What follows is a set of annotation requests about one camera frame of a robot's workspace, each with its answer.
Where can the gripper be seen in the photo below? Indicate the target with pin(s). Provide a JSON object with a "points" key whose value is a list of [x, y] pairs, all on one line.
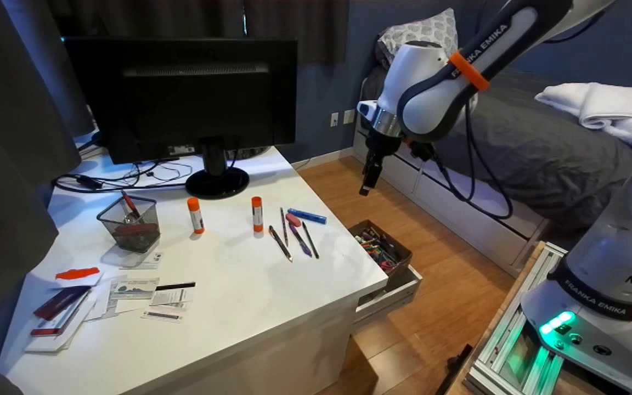
{"points": [[383, 144]]}

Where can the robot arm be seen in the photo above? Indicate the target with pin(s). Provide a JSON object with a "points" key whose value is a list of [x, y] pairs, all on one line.
{"points": [[612, 258]]}

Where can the blue marker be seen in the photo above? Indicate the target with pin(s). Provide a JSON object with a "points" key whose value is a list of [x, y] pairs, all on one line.
{"points": [[308, 216]]}

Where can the white desk drawer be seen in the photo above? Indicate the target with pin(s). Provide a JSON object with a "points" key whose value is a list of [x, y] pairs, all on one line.
{"points": [[387, 299]]}

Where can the heap of pens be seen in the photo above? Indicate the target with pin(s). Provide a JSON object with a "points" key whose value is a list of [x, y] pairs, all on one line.
{"points": [[377, 249]]}

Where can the patterned pillow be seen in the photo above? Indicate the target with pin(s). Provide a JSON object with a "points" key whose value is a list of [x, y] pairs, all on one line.
{"points": [[420, 33]]}

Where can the pink eraser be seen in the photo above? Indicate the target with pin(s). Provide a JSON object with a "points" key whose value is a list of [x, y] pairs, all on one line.
{"points": [[293, 220]]}

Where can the brown box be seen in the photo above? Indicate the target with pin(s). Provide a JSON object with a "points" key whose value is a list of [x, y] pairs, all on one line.
{"points": [[398, 263]]}

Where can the black pen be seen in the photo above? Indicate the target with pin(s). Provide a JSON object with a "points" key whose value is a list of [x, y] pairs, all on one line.
{"points": [[310, 240]]}

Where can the purple pen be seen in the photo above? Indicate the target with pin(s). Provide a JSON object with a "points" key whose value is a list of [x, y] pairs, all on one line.
{"points": [[300, 240]]}

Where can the thin brown pencil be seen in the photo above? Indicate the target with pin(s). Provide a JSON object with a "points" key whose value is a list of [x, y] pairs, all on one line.
{"points": [[283, 225]]}

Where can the dark pen with silver tip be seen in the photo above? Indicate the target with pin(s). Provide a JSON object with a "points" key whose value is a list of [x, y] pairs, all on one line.
{"points": [[280, 243]]}

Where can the white orange glue stick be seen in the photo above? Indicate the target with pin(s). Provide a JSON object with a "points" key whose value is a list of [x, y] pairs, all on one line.
{"points": [[257, 214], [196, 215]]}

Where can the bed with grey cover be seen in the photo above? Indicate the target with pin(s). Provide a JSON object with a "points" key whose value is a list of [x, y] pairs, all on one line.
{"points": [[541, 153]]}

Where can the black computer monitor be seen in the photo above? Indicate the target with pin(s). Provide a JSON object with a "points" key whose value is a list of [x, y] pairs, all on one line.
{"points": [[184, 93]]}

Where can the dark brown curtain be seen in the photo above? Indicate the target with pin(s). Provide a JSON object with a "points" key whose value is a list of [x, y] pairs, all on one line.
{"points": [[212, 19]]}

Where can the folded white blanket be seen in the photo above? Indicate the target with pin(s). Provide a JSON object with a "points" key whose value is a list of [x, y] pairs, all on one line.
{"points": [[607, 107]]}

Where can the black object on floor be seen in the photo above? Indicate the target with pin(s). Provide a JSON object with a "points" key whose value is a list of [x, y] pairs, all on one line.
{"points": [[456, 367]]}

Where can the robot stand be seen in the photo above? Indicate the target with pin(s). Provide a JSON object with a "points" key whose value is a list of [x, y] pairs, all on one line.
{"points": [[513, 351]]}

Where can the black strip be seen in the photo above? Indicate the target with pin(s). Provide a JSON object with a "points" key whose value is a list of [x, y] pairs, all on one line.
{"points": [[176, 286]]}

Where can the red pen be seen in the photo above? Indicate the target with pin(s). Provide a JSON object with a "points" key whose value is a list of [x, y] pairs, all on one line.
{"points": [[129, 204]]}

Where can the white receipt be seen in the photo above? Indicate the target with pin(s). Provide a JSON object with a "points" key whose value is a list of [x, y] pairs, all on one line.
{"points": [[170, 297]]}

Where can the small white card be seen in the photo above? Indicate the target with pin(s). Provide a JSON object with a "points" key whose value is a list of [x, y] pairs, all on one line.
{"points": [[143, 260]]}

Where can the black mesh pen holder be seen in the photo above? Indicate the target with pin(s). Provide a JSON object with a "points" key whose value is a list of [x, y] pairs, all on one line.
{"points": [[129, 227]]}

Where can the small printed card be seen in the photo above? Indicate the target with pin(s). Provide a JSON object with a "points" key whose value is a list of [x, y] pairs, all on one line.
{"points": [[162, 315]]}

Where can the printed picture card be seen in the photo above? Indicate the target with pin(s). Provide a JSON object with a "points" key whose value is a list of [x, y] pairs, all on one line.
{"points": [[135, 287]]}

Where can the orange flat object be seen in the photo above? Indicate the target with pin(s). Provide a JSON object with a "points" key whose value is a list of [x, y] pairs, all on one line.
{"points": [[77, 272]]}

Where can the dark red booklet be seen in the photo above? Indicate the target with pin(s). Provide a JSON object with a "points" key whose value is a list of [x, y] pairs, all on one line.
{"points": [[61, 302]]}

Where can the stack of white papers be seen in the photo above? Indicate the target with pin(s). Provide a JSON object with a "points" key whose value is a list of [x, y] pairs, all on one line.
{"points": [[69, 329]]}

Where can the grey curtain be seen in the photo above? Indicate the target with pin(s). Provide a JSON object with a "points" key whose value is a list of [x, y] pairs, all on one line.
{"points": [[9, 164]]}

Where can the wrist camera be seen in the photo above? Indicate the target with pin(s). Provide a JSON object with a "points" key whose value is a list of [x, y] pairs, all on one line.
{"points": [[422, 150]]}

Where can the white wall socket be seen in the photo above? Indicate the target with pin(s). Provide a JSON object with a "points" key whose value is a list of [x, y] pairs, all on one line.
{"points": [[349, 116], [334, 119]]}

